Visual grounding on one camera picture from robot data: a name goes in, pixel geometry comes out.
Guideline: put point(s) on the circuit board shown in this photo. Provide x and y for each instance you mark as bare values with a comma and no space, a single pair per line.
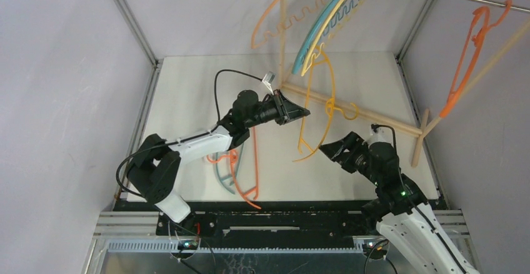
375,250
188,246

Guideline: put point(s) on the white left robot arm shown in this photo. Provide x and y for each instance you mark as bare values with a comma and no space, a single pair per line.
154,168

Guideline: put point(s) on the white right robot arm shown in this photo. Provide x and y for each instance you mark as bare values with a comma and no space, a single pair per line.
401,212

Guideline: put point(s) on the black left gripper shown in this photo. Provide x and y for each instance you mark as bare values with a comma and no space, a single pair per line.
289,111

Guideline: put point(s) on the yellow-orange plastic hanger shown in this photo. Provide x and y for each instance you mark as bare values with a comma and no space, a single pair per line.
330,105

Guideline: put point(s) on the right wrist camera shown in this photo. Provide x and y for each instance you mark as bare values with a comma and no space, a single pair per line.
377,135

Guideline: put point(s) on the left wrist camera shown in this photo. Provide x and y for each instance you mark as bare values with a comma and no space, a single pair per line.
267,80

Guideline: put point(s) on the teal plastic hanger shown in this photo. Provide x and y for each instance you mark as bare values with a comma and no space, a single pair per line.
233,158

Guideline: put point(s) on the wooden clothes rack frame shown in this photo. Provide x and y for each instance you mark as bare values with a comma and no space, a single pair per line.
455,94

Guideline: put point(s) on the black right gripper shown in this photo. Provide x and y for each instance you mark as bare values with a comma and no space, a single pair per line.
352,152

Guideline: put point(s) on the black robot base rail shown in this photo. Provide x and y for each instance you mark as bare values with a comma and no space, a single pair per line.
235,226

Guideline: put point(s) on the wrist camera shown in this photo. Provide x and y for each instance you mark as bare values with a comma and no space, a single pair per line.
267,80
377,135

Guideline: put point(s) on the light blue wavy hanger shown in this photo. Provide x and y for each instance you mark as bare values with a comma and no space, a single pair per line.
340,16

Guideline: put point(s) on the right circuit board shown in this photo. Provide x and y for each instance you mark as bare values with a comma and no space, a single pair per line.
375,250

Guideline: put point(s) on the pale yellow wavy hanger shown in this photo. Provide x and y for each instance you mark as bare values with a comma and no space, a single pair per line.
315,46

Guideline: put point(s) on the left circuit board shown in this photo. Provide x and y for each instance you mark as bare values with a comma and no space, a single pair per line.
188,246

